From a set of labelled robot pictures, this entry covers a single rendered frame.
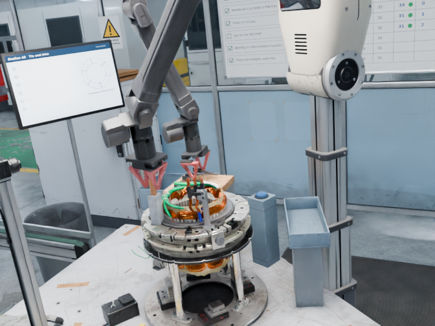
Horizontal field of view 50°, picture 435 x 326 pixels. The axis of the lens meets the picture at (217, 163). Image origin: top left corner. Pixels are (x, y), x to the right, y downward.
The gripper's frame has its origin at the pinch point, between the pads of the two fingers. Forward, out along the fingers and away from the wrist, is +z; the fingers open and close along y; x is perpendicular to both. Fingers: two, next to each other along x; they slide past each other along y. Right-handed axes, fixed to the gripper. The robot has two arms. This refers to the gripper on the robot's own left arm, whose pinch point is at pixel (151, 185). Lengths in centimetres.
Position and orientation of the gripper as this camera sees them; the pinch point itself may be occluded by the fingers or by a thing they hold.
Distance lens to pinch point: 131.1
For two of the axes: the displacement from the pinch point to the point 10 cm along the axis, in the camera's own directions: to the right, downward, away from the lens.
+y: 8.3, 1.4, -5.4
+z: 1.1, 9.1, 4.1
